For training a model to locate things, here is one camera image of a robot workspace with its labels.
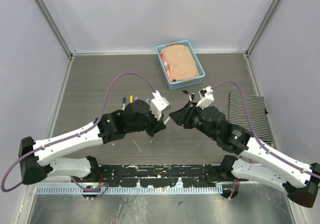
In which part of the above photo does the white marker with blue end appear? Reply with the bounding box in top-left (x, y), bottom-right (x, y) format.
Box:
top-left (122, 97), bottom-right (127, 110)

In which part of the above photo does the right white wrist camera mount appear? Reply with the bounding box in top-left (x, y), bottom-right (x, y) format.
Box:
top-left (196, 86), bottom-right (215, 109)

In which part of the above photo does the light blue slotted cable duct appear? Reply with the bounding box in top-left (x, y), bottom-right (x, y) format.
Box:
top-left (35, 184), bottom-right (223, 195)

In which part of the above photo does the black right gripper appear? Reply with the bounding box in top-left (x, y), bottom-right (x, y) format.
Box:
top-left (169, 100), bottom-right (218, 140)

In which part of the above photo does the peach folded towel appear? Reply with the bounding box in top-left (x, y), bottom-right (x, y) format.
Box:
top-left (160, 44), bottom-right (200, 82)

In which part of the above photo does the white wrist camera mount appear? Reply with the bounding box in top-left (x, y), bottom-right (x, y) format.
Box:
top-left (196, 86), bottom-right (215, 109)
top-left (149, 90), bottom-right (170, 121)

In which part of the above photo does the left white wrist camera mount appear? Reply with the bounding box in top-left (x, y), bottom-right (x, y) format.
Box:
top-left (149, 90), bottom-right (170, 121)

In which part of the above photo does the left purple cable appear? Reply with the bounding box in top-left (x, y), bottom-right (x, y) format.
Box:
top-left (0, 72), bottom-right (158, 197)

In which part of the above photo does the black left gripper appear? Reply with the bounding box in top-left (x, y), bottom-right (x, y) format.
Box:
top-left (127, 106), bottom-right (166, 137)

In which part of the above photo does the light blue perforated basket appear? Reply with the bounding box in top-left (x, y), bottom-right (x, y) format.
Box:
top-left (156, 40), bottom-right (206, 90)

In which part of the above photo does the black white striped cloth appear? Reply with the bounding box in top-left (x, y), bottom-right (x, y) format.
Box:
top-left (228, 92), bottom-right (275, 147)

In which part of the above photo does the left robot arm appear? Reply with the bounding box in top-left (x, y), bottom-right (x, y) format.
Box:
top-left (18, 99), bottom-right (170, 185)

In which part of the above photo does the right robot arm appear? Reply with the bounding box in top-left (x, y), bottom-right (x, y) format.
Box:
top-left (169, 101), bottom-right (320, 208)

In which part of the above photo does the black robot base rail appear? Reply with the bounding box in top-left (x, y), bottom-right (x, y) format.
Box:
top-left (75, 164), bottom-right (235, 188)

